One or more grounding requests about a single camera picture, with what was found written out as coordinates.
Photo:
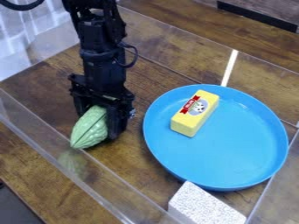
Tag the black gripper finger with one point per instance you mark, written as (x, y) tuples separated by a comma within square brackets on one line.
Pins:
[(119, 113), (83, 103)]

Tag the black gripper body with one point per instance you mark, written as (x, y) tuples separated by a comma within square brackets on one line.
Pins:
[(103, 80)]

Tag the green bitter gourd toy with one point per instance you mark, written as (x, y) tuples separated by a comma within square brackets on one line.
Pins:
[(91, 129)]

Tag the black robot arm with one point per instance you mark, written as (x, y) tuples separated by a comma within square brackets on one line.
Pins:
[(102, 49)]

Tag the blue round tray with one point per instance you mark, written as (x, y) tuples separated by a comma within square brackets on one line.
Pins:
[(239, 148)]

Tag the yellow butter block toy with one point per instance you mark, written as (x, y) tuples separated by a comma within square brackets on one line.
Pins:
[(194, 113)]

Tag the white speckled foam block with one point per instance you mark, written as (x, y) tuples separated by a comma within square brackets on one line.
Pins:
[(195, 207)]

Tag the clear acrylic enclosure wall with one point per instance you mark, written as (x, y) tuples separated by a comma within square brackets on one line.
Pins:
[(185, 44)]

